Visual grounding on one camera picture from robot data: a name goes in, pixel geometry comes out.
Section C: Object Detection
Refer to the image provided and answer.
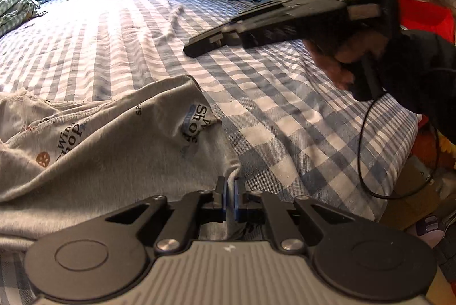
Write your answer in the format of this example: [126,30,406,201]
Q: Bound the grey printed pants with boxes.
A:
[1,75,240,251]

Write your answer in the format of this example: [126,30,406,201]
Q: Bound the person right hand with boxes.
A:
[303,39,363,90]

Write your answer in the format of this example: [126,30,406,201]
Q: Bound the red bag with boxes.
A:
[397,0,455,43]

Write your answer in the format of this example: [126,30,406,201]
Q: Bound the blue checked bed sheet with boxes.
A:
[1,0,417,304]

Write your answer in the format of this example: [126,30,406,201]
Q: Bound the green checked quilt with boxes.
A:
[0,0,46,36]

